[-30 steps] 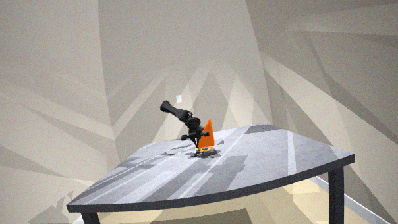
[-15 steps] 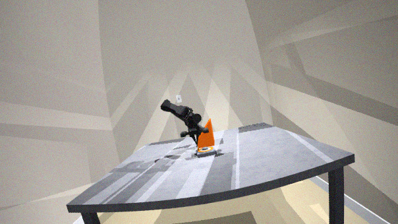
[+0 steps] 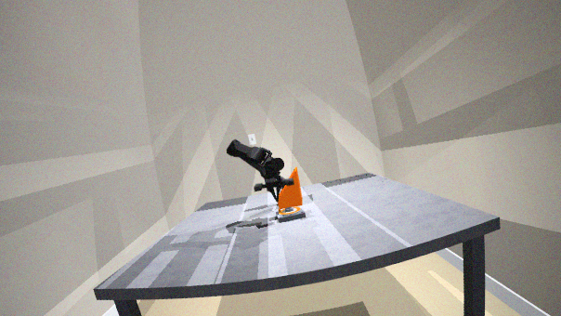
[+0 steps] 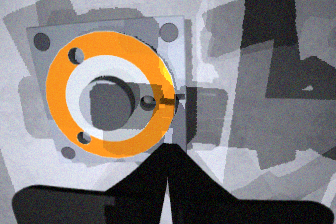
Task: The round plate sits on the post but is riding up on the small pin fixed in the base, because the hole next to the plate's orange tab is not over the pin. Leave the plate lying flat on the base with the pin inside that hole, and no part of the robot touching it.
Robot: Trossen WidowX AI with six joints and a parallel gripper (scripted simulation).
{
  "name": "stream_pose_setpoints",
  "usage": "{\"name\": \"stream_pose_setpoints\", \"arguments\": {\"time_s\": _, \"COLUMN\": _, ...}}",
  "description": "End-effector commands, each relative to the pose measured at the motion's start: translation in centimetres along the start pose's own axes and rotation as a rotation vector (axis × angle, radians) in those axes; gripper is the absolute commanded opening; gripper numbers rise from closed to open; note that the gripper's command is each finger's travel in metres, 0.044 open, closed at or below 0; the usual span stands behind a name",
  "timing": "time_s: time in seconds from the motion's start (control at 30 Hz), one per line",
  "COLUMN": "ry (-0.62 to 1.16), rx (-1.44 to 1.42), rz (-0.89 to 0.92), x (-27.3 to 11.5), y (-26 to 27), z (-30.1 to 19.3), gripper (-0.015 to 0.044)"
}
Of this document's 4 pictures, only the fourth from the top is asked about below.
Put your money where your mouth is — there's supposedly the orange round plate with holes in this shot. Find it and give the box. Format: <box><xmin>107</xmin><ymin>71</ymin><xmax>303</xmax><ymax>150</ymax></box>
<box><xmin>46</xmin><ymin>31</ymin><xmax>176</xmax><ymax>158</ymax></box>

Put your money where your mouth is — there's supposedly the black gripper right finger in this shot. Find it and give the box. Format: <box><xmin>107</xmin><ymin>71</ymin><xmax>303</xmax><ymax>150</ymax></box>
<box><xmin>168</xmin><ymin>143</ymin><xmax>335</xmax><ymax>224</ymax></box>

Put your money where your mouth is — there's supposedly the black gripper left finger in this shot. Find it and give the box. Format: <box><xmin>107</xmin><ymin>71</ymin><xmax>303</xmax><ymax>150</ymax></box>
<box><xmin>11</xmin><ymin>143</ymin><xmax>170</xmax><ymax>224</ymax></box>

